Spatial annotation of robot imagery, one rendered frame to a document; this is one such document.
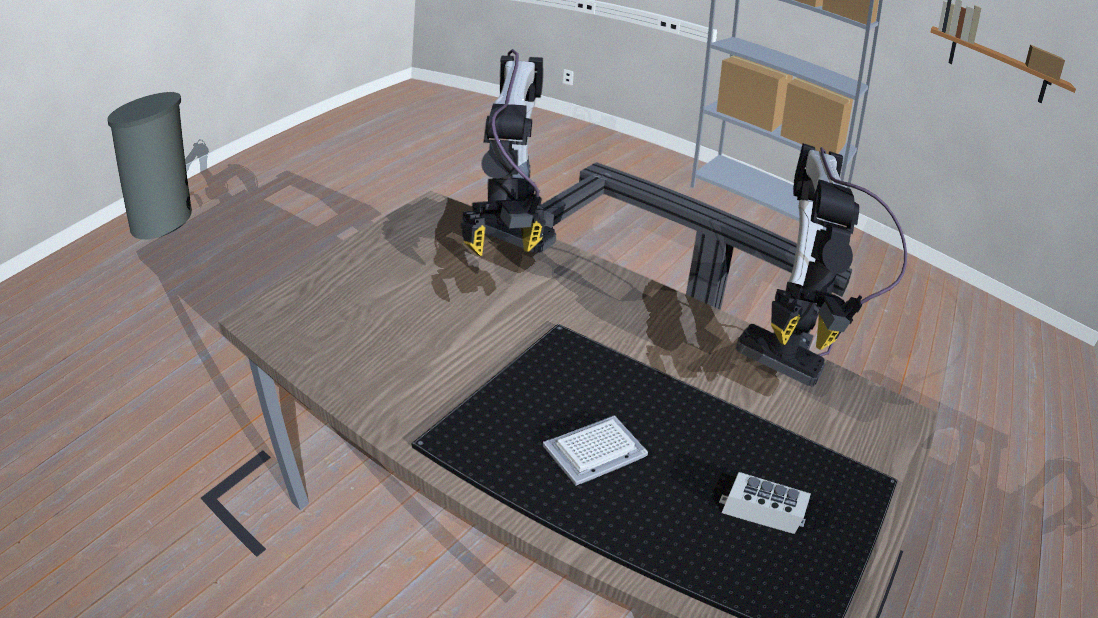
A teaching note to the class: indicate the black grid mat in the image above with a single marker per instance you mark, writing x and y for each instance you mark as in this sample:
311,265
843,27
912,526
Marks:
660,516

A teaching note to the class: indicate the white control panel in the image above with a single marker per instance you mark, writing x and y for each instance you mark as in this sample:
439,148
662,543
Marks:
779,509

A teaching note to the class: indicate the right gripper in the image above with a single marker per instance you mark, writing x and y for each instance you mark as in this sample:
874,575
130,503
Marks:
498,189

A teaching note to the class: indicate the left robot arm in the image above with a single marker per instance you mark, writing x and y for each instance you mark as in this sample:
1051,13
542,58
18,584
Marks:
835,203

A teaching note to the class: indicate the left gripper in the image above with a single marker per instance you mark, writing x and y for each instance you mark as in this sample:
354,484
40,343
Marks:
785,310

